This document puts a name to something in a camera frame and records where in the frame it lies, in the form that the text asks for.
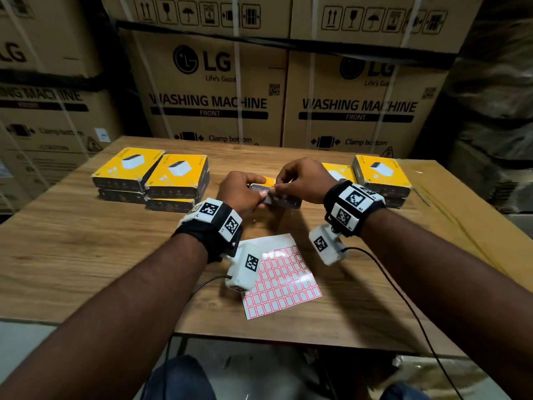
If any person's left hand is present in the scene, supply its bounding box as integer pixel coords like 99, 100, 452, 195
216, 170, 267, 219

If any person's right hand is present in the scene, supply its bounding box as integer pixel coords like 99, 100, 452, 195
274, 157, 339, 204

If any group of yellow boxes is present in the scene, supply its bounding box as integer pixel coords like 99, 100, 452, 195
91, 147, 211, 214

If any sheet of red-bordered labels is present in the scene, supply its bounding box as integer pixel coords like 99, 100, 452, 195
241, 233, 324, 321

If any person's right forearm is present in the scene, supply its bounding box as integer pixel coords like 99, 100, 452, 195
360, 208, 533, 400

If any person's left forearm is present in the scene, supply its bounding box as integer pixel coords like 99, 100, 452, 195
0, 233, 209, 400

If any person's left leg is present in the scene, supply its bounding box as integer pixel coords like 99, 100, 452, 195
143, 355, 217, 400

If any person's leg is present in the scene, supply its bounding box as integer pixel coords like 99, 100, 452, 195
143, 355, 217, 400
381, 383, 432, 400

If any person's right leg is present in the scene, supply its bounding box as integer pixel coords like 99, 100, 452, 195
381, 383, 432, 400

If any black wristband with marker tags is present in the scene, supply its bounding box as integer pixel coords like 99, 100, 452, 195
323, 180, 387, 238
173, 197, 244, 264

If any stack of large printed cartons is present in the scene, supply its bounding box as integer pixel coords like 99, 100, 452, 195
0, 0, 486, 213

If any black stretch wrap band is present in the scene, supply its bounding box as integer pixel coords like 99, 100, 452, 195
0, 69, 125, 92
114, 18, 459, 70

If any flat brown cardboard sheet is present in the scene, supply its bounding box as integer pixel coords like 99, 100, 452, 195
398, 158, 533, 292

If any plastic wrapped cardboard stack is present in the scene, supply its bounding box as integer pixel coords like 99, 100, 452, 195
412, 0, 533, 238

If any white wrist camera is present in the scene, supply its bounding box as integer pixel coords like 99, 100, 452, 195
309, 223, 349, 266
224, 241, 263, 293

